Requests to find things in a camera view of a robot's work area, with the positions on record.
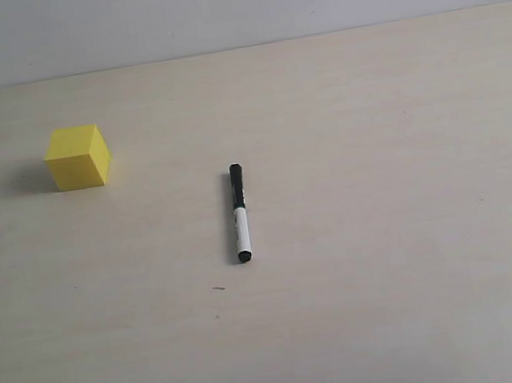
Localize black and white marker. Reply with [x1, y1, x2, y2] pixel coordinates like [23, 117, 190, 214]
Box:
[228, 163, 253, 263]

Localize yellow cube block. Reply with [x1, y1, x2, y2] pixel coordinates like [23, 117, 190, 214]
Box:
[44, 124, 111, 191]

